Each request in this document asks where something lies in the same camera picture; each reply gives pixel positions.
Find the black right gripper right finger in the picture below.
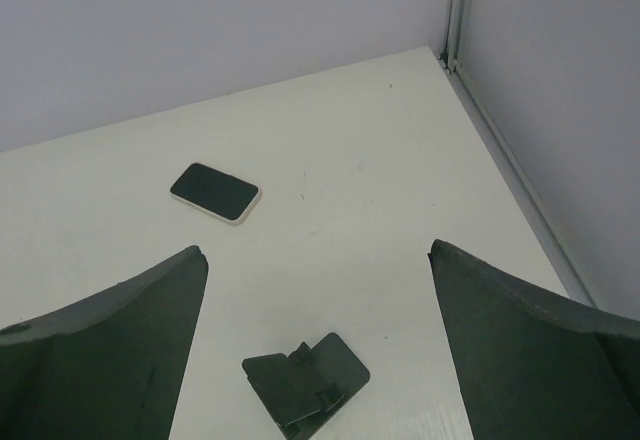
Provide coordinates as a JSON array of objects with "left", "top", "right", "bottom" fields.
[{"left": 429, "top": 240, "right": 639, "bottom": 439}]

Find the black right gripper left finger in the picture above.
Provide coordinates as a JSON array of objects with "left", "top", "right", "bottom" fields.
[{"left": 1, "top": 246, "right": 208, "bottom": 439}]

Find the phone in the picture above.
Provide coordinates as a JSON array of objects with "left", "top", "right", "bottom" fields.
[{"left": 170, "top": 163, "right": 262, "bottom": 225}]

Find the black folding phone stand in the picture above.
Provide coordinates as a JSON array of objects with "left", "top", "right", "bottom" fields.
[{"left": 242, "top": 332, "right": 371, "bottom": 440}]

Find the aluminium frame post right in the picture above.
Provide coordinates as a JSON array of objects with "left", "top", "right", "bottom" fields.
[{"left": 437, "top": 0, "right": 597, "bottom": 308}]

